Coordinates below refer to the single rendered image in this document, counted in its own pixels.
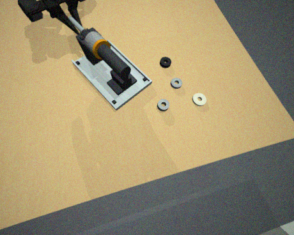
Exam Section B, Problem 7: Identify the white flat washer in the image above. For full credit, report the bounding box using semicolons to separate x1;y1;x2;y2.
192;93;206;106

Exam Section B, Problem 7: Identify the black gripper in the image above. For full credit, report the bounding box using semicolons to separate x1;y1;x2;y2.
18;0;85;34

